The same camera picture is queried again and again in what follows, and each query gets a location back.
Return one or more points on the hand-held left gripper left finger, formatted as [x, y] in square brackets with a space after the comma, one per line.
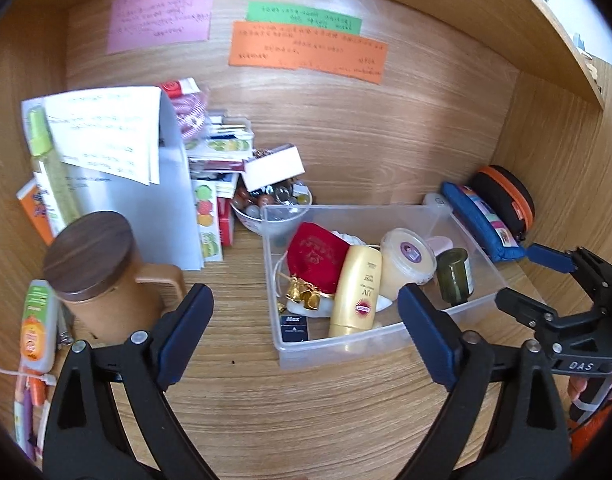
[181, 330]

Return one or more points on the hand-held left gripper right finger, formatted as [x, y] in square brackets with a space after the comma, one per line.
[426, 332]

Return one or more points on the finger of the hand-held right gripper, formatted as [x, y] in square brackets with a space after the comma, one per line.
[548, 256]
[561, 330]

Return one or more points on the dark green glass jar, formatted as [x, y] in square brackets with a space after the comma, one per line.
[455, 275]

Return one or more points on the cream plastic jar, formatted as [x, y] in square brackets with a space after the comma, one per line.
[408, 257]

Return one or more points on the yellow sunscreen tube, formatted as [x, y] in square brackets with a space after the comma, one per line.
[358, 290]

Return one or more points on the clear plastic storage box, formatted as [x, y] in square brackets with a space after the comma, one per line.
[336, 355]

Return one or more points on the small black box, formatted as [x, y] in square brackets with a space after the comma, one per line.
[294, 329]

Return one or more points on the red velvet pouch gold tassels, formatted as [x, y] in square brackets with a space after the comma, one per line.
[316, 255]

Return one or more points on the person's right forearm orange sleeve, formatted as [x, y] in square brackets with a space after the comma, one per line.
[611, 425]

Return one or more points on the person's right hand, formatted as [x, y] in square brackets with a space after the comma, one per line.
[577, 389]

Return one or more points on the black orange zip case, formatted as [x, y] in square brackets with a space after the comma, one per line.
[506, 195]

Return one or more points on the blue pencil case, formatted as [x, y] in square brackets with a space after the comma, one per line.
[481, 220]

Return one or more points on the brown mug with wooden lid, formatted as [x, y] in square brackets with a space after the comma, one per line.
[96, 280]

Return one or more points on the fruit sticker strip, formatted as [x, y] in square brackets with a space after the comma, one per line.
[208, 220]

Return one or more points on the red cardboard box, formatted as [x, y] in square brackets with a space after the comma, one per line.
[227, 222]

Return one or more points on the white round case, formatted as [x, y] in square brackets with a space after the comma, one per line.
[433, 200]

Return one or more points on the white bowl of beads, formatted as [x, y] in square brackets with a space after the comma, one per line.
[251, 217]

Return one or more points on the orange green ointment tube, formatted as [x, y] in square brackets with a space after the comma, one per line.
[38, 325]

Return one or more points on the bundle of pens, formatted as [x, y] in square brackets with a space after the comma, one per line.
[28, 410]

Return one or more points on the orange booklet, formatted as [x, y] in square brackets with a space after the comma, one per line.
[33, 210]

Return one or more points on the small white cardboard box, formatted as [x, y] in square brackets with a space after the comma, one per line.
[276, 165]

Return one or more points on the stack of sticker packets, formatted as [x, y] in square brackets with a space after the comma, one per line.
[226, 135]

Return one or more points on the handwritten white paper sheet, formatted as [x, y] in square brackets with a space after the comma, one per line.
[106, 130]

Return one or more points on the green spray bottle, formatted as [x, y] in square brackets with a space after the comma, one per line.
[43, 160]

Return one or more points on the orange paper note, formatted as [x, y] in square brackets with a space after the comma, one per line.
[306, 52]

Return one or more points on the pink paper note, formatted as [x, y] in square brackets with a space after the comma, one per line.
[161, 15]

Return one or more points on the green paper note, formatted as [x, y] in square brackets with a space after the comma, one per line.
[306, 17]

